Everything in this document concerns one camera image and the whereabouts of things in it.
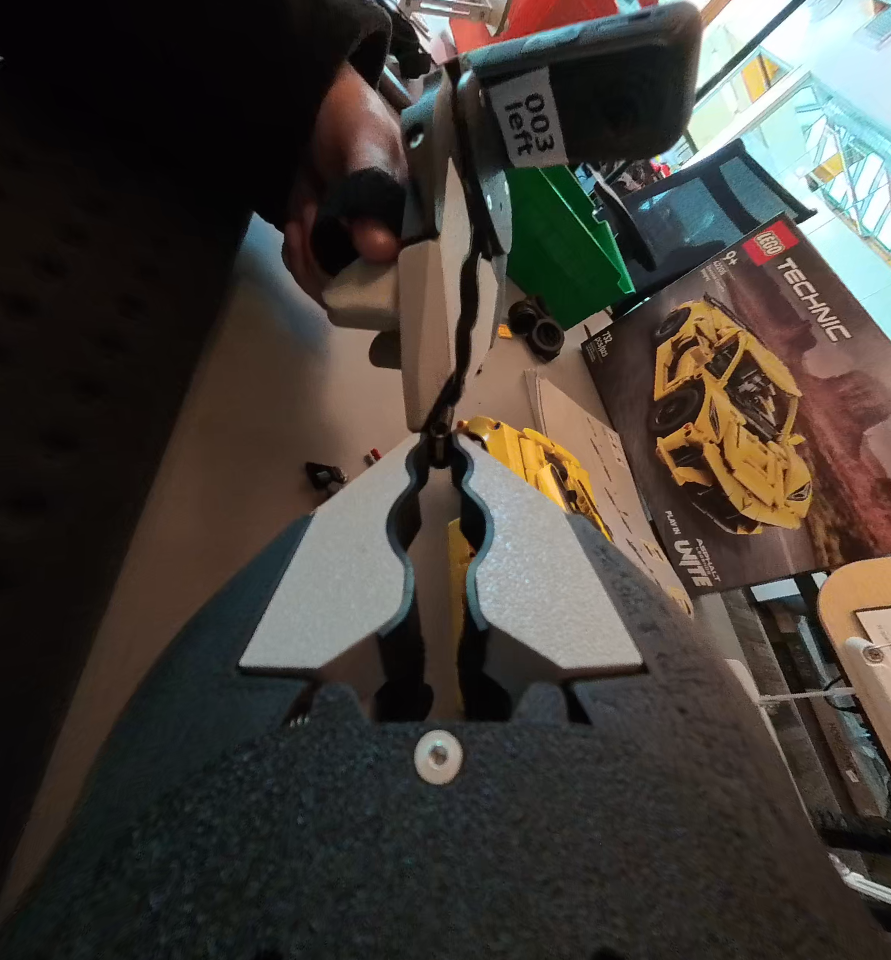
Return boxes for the black mesh office chair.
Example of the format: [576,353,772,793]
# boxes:
[591,136,819,317]

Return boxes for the building instruction booklet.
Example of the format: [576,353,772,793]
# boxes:
[524,367,695,619]

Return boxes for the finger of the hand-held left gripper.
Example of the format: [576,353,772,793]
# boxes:
[398,159,483,433]
[444,255,510,420]

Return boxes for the toy car set box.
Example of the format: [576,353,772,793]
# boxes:
[580,212,891,599]

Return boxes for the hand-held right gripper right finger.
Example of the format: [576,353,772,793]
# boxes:
[450,435,646,722]

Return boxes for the person's left hand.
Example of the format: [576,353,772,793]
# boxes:
[281,64,411,302]

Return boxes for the grey desk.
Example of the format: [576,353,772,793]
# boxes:
[0,213,761,923]

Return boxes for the green plastic bin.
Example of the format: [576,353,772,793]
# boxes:
[505,165,635,332]

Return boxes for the red plastic bin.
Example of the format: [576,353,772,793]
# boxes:
[449,0,659,55]

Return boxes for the person's left forearm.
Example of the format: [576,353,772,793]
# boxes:
[0,0,394,229]

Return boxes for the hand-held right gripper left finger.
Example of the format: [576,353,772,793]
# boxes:
[238,435,427,722]

